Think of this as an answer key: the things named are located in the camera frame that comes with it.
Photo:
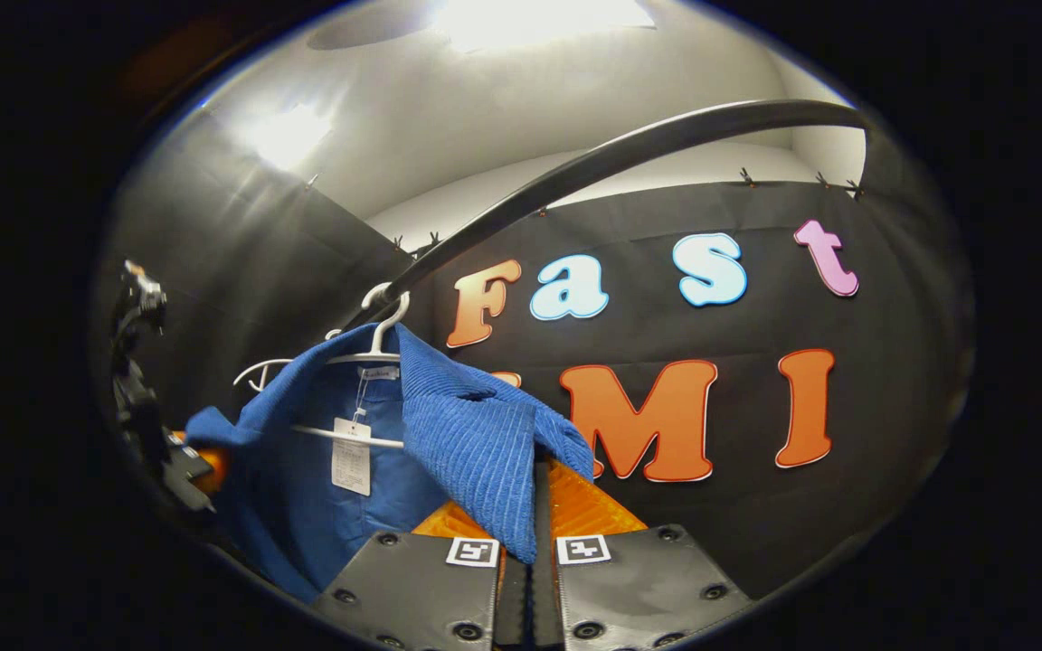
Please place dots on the white paper tag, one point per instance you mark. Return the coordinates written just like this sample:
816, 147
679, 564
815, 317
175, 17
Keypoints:
352, 461

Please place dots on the white plastic hanger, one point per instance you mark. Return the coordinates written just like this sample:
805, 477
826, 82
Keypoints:
259, 366
383, 339

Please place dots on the black backdrop cloth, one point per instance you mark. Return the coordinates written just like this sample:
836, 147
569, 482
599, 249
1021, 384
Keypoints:
892, 407

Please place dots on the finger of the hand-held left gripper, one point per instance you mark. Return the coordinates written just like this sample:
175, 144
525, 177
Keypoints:
216, 470

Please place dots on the black clothes rack rail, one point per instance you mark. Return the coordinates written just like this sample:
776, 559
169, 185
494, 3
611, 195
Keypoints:
629, 149

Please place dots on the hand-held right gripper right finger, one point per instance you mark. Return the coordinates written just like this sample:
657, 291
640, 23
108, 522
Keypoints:
542, 524

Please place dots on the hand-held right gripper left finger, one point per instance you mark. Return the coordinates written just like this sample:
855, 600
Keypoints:
412, 588

